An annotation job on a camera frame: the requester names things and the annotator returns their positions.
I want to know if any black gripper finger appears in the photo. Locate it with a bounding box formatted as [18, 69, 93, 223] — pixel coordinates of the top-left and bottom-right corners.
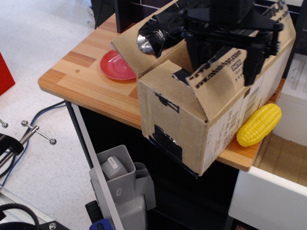
[243, 47, 265, 86]
[186, 33, 222, 70]

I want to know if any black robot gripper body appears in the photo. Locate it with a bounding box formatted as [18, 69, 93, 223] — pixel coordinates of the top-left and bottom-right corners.
[179, 0, 283, 57]

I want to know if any brown cardboard shipping box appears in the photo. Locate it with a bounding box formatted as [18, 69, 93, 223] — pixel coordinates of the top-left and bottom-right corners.
[111, 0, 296, 175]

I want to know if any spoon taped on left flap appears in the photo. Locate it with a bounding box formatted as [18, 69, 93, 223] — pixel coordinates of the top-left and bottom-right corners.
[137, 0, 196, 58]

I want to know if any yellow plastic toy corn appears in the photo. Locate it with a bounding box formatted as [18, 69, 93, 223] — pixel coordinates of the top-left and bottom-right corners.
[236, 103, 282, 147]

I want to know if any red plastic saucer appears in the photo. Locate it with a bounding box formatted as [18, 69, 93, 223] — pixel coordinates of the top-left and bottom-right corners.
[100, 49, 137, 80]

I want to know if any white drawer box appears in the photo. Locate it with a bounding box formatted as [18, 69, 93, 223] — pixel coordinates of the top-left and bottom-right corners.
[225, 54, 307, 230]

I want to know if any grey plastic bin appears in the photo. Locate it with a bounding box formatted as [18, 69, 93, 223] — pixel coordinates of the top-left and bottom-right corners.
[96, 145, 136, 205]

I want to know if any grey metal table leg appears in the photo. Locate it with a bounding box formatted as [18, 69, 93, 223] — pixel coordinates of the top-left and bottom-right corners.
[65, 101, 124, 230]

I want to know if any grey plastic device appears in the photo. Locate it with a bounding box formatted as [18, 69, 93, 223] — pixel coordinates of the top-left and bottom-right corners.
[89, 162, 156, 230]

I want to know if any red box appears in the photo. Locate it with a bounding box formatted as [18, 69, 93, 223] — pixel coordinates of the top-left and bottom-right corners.
[0, 54, 15, 95]

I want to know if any blue cable on floor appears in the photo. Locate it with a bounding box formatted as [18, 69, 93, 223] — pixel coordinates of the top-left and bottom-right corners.
[0, 100, 67, 187]

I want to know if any blue handled tool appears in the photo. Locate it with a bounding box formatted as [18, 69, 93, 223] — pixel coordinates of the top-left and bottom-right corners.
[85, 200, 113, 230]

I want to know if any metal clamp with T-handle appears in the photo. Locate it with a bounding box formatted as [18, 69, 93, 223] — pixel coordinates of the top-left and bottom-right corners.
[0, 120, 57, 168]

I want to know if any black corrugated cable sleeve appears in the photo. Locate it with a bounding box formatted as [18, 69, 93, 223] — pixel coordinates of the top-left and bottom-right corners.
[0, 203, 40, 230]

